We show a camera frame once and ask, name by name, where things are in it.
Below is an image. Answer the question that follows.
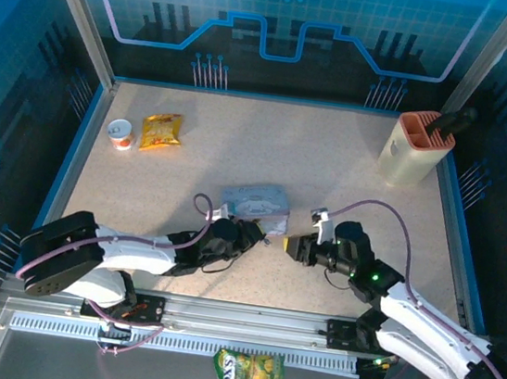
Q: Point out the grey plastic pouch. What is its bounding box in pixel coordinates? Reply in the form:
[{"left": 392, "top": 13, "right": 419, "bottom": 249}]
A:
[{"left": 214, "top": 176, "right": 296, "bottom": 241}]

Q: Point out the beige orange knife holder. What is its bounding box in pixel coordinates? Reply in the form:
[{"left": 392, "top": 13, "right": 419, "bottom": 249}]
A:
[{"left": 374, "top": 104, "right": 460, "bottom": 196}]

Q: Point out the yellow snack bag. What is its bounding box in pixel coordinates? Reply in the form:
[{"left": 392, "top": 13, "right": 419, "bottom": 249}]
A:
[{"left": 137, "top": 108, "right": 185, "bottom": 157}]

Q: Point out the white orange paper cup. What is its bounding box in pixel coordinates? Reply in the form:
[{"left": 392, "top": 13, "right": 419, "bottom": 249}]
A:
[{"left": 104, "top": 116, "right": 138, "bottom": 153}]

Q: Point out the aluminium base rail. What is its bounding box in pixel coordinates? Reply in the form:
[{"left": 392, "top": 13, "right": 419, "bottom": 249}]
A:
[{"left": 2, "top": 272, "right": 405, "bottom": 360}]

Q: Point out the right black mount plate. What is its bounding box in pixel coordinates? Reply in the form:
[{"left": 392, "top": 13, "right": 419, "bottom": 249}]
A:
[{"left": 323, "top": 317, "right": 364, "bottom": 354}]

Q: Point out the black mount plate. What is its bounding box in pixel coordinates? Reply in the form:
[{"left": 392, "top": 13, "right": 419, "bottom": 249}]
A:
[
  {"left": 80, "top": 285, "right": 168, "bottom": 329},
  {"left": 323, "top": 317, "right": 364, "bottom": 354}
]

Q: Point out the left black mount plate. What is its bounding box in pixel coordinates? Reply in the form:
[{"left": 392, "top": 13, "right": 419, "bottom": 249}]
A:
[{"left": 80, "top": 285, "right": 168, "bottom": 329}]

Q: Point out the white slotted cable duct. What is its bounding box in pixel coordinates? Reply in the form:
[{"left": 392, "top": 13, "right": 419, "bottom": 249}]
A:
[{"left": 9, "top": 310, "right": 361, "bottom": 378}]

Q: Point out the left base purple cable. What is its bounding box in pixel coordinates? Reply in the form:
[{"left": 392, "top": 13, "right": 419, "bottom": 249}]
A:
[{"left": 77, "top": 300, "right": 167, "bottom": 363}]

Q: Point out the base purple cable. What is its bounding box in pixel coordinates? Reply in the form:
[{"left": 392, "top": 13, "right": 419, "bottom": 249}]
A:
[
  {"left": 77, "top": 300, "right": 167, "bottom": 363},
  {"left": 371, "top": 352, "right": 413, "bottom": 379}
]

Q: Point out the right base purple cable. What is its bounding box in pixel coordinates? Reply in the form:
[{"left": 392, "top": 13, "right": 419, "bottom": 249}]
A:
[{"left": 371, "top": 352, "right": 413, "bottom": 379}]

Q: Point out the black knife handle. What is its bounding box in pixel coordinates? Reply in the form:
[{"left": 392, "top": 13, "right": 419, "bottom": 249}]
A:
[{"left": 426, "top": 102, "right": 479, "bottom": 138}]

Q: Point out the right aluminium frame post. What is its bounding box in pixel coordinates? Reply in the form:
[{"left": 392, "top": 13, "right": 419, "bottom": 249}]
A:
[{"left": 439, "top": 0, "right": 507, "bottom": 122}]

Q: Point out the aluminium frame post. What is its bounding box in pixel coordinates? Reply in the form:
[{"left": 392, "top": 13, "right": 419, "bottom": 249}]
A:
[
  {"left": 19, "top": 0, "right": 131, "bottom": 92},
  {"left": 439, "top": 0, "right": 507, "bottom": 122}
]

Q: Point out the left aluminium frame post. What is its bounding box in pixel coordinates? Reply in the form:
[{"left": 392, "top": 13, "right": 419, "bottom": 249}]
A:
[{"left": 19, "top": 0, "right": 131, "bottom": 92}]

